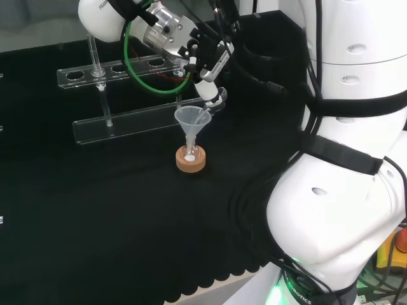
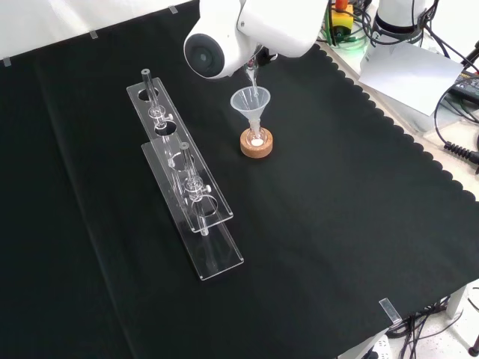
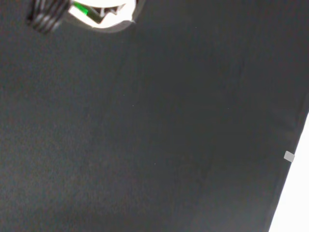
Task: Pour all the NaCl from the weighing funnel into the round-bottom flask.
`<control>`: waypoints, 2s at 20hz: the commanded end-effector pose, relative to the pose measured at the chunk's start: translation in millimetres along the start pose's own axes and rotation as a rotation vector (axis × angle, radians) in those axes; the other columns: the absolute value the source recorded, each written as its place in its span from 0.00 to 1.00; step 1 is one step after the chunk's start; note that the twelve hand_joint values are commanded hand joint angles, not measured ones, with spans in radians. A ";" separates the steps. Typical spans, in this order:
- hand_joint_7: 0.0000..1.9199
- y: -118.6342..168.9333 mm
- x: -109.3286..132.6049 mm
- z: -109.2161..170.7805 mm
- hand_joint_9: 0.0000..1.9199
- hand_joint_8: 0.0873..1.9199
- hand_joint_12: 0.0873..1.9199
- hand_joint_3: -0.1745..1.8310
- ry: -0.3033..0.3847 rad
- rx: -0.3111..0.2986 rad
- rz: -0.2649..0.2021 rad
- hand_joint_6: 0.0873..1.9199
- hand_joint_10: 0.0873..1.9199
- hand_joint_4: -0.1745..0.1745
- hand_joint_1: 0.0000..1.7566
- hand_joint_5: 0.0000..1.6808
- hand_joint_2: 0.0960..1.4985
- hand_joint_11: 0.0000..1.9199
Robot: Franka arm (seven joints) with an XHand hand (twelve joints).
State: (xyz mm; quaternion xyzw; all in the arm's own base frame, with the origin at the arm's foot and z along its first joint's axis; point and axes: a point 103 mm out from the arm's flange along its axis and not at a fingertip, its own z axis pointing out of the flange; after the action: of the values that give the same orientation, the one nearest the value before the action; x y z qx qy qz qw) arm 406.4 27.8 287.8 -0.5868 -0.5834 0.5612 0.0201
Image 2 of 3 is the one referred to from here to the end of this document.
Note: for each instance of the yellow stop button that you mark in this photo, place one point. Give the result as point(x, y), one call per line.
point(342, 18)

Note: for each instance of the clear plastic funnel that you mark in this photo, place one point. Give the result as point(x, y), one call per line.
point(247, 102)

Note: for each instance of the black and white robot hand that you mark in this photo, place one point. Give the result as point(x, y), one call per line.
point(268, 53)

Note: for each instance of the black bench cloth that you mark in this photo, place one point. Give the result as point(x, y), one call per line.
point(318, 205)

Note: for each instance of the black power adapter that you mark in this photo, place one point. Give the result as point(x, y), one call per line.
point(467, 88)

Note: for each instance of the glass round-bottom flask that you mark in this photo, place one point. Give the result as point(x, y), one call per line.
point(256, 139)

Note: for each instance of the clear acrylic funnel stand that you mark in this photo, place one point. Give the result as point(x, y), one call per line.
point(209, 258)

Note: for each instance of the clear weighing funnel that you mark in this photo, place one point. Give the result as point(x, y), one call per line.
point(252, 76)

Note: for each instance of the white power strip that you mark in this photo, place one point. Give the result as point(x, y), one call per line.
point(381, 346)

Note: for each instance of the pale board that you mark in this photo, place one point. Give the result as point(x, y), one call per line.
point(408, 71)

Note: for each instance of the white table leg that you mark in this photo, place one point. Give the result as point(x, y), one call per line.
point(457, 301)

